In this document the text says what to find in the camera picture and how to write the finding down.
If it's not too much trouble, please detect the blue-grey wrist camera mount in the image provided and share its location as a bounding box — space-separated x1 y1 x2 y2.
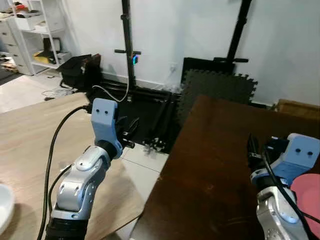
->
271 133 320 187
90 98 124 159

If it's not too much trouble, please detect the black flat panel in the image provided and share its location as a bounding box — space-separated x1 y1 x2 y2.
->
180 57 237 77

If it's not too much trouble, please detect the black slanted pole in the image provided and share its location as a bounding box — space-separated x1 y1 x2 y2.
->
214 0 254 65

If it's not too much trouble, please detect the black metal floor frame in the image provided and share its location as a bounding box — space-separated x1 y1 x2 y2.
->
86 80 184 154

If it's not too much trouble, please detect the white drawer cabinet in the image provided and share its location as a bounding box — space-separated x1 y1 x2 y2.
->
0 17 24 76

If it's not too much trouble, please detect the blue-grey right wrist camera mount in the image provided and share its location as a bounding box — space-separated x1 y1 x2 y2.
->
271 133 320 187

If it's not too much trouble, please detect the white storage box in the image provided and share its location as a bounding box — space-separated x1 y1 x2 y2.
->
14 14 47 32

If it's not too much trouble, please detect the dark grey foam puzzle mat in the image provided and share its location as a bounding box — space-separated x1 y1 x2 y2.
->
176 68 259 127

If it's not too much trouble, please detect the pink plate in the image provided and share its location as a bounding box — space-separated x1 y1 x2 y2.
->
290 173 320 239

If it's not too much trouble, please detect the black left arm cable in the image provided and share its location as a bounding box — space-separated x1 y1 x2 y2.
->
36 104 94 240

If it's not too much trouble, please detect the black upright pole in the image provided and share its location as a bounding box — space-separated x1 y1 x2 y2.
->
114 0 142 90

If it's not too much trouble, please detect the black bag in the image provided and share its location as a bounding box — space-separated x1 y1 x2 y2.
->
56 53 102 92

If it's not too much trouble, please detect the white cable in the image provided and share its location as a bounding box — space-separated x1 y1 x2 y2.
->
91 65 132 104

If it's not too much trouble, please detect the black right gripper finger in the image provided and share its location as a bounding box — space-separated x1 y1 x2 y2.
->
247 134 262 161
248 154 267 174

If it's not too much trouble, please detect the white shelf rack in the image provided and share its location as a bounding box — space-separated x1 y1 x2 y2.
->
9 0 75 77

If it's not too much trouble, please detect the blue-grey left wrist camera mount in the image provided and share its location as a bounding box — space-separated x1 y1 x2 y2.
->
90 98 124 159

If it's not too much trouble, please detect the white plate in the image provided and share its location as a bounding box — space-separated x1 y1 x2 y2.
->
0 183 15 236

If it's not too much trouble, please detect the brown cardboard box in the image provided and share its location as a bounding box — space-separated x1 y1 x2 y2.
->
273 98 320 121

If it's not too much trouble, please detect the yellow box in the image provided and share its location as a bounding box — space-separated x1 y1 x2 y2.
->
33 49 59 65

